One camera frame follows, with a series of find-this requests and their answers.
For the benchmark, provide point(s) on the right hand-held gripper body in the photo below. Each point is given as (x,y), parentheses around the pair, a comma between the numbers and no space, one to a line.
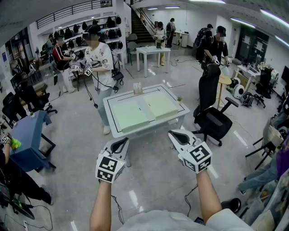
(198,158)

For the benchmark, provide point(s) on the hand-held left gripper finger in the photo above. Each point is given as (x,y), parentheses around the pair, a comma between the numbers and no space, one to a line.
(108,145)
(126,149)

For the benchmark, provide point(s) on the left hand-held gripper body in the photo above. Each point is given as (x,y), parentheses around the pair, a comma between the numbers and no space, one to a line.
(108,167)

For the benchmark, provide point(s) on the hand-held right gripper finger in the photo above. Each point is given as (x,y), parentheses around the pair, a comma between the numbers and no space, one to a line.
(192,135)
(175,145)

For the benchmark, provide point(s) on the tall pale green box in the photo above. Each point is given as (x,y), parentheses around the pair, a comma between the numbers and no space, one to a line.
(129,115)

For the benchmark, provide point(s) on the pale green sheet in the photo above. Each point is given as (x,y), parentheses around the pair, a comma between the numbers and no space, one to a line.
(160,104)

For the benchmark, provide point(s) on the person's left forearm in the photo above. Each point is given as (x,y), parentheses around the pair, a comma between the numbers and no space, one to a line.
(101,203)

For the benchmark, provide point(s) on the person's right forearm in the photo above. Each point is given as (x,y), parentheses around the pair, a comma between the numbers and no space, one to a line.
(207,194)

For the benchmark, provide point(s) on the black office chair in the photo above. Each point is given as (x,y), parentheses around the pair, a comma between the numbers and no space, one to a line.
(34,99)
(11,108)
(264,83)
(213,121)

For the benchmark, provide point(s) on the small spiky green plant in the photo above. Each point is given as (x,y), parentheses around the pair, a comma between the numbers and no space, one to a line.
(179,100)

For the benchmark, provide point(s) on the white low table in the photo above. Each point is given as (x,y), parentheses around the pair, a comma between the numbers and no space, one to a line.
(162,89)

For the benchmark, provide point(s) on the black round stool base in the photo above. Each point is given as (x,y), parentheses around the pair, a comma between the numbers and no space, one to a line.
(232,204)

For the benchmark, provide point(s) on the wooden card holder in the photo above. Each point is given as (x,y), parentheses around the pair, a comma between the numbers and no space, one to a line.
(137,89)

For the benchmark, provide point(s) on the black phone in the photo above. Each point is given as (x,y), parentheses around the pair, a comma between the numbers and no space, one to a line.
(199,221)

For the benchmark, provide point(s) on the round wooden side table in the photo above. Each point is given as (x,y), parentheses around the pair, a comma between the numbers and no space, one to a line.
(223,80)

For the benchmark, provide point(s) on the black backpack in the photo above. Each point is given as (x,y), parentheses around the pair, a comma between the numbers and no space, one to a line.
(248,100)

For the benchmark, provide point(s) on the person's white shirt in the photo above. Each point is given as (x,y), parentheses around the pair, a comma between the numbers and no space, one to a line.
(169,222)

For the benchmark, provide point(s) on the blue cloth covered table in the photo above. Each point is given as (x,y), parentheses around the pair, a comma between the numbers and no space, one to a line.
(29,135)

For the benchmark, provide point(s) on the checkered cloth table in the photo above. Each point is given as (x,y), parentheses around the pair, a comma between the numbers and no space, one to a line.
(75,67)

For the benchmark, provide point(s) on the white desk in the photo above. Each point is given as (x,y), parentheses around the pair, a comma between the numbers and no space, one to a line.
(248,70)

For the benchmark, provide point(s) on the green cup stack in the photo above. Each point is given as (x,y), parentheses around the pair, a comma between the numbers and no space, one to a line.
(15,142)

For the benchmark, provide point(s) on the white square table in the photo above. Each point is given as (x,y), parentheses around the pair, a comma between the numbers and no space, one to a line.
(153,50)

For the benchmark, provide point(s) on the grey chair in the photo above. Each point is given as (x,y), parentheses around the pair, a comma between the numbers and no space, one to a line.
(132,45)

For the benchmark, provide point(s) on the staircase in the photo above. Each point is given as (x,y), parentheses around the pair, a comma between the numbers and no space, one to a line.
(140,24)

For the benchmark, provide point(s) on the white shelf with black bags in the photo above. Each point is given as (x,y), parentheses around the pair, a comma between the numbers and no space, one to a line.
(90,22)

